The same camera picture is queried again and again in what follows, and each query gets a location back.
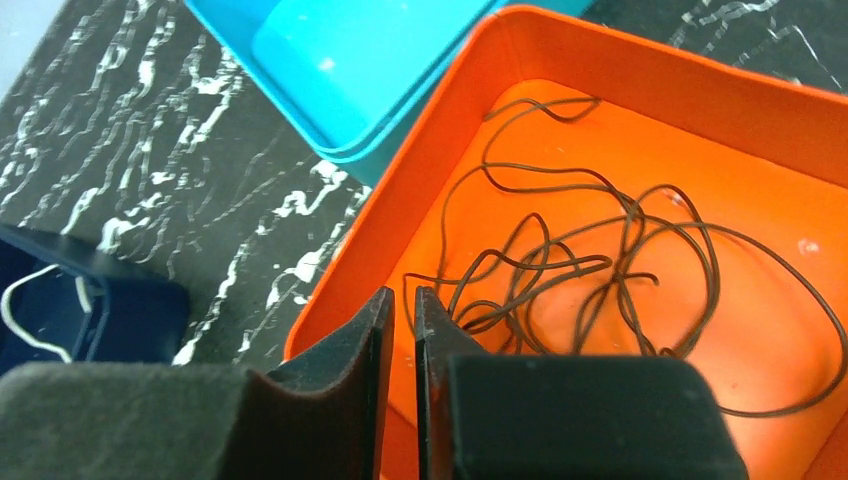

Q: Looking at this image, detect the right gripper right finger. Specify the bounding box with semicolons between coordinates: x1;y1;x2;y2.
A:
415;287;748;479

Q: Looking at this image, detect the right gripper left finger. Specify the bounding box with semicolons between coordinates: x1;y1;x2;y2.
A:
1;287;394;479

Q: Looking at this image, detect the white cable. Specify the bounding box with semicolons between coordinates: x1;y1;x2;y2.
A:
0;263;97;364

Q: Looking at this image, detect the dark cable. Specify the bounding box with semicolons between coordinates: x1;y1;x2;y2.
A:
402;95;848;420

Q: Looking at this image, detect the navy blue plastic box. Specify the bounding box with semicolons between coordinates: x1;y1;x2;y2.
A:
1;225;189;372

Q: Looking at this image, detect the red plastic box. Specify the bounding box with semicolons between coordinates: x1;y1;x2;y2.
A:
285;7;847;479

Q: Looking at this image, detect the teal plastic box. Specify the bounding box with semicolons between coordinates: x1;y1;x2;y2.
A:
188;0;504;187

